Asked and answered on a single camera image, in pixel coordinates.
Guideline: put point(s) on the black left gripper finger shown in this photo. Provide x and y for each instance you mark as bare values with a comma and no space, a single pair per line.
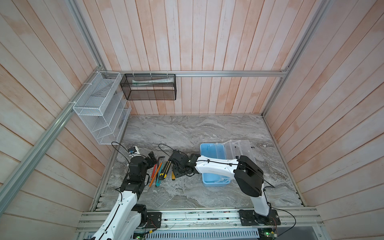
147,163
152,158

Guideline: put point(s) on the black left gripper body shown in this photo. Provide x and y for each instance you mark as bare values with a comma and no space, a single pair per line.
144,172

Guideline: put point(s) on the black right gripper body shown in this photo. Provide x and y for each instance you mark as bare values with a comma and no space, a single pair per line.
181,167

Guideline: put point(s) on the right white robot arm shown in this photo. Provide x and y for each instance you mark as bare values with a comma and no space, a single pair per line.
243,170

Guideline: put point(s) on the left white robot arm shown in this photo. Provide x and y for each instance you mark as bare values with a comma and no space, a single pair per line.
126,215

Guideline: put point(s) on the orange pencil tool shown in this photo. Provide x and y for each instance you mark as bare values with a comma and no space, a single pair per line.
155,174

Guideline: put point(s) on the yellow black utility knife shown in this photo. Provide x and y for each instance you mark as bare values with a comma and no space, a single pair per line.
166,166

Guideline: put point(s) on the teal utility knife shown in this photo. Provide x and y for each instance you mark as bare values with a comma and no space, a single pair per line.
158,181

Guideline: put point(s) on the red handled tool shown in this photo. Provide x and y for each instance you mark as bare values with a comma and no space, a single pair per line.
154,170

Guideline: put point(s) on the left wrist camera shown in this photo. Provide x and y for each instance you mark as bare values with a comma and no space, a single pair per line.
133,151

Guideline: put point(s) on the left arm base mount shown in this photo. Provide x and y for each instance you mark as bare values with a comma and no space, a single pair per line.
151,220

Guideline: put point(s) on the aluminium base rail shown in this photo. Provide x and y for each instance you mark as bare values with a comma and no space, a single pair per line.
214,224

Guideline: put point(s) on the white wire mesh shelf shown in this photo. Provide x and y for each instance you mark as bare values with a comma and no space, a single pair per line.
103,109

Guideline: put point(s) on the black wire mesh basket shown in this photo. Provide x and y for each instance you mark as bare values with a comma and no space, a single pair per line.
149,87

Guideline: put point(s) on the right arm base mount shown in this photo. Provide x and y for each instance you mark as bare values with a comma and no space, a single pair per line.
251,218

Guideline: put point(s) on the aluminium frame rail back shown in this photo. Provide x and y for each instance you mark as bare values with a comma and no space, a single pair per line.
230,73

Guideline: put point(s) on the aluminium frame rail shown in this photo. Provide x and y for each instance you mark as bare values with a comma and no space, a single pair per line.
321,11
20,175
230,73

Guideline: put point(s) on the aluminium frame rail left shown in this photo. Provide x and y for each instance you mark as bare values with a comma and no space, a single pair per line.
20,175

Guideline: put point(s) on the aluminium frame rail right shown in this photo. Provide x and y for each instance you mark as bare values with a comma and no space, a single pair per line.
321,11

